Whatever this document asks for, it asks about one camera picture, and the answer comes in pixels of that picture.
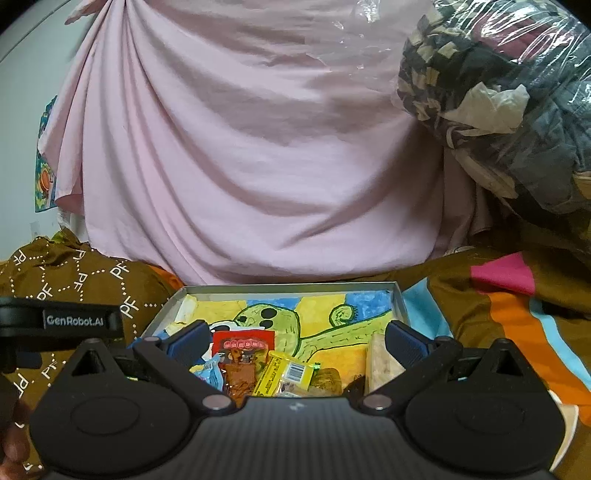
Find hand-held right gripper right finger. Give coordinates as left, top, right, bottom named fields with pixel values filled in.
left=358, top=320, right=536, bottom=414

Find clear plastic bag of clothes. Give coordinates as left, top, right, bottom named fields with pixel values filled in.
left=392, top=0, right=591, bottom=259

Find light blue snack packet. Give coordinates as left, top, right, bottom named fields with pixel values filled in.
left=191, top=353, right=225, bottom=393

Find brown PF patterned pillow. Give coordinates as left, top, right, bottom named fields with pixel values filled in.
left=0, top=228, right=181, bottom=480

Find colourful cartoon printed blanket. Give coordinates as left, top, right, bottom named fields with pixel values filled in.
left=154, top=222, right=591, bottom=480

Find beige cracker bar clear wrapper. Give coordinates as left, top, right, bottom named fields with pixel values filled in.
left=365, top=335, right=407, bottom=398

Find grey tray with cartoon drawing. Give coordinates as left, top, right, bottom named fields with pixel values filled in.
left=139, top=281, right=455, bottom=408

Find cartoon wall poster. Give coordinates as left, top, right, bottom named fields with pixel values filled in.
left=34, top=95, right=59, bottom=214

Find yellow green snack packet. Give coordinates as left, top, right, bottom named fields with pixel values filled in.
left=252, top=351, right=321, bottom=398

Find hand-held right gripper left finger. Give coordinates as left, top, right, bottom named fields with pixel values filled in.
left=55, top=320, right=236, bottom=414

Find white paper strip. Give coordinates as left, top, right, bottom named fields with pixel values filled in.
left=166, top=295, right=199, bottom=335

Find person's left hand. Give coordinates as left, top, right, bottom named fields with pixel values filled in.
left=0, top=399, right=35, bottom=468

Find red snack packet brown contents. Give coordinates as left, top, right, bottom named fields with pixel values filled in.
left=212, top=330, right=276, bottom=409

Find pink hanging sheet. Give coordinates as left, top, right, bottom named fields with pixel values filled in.
left=37, top=0, right=476, bottom=287

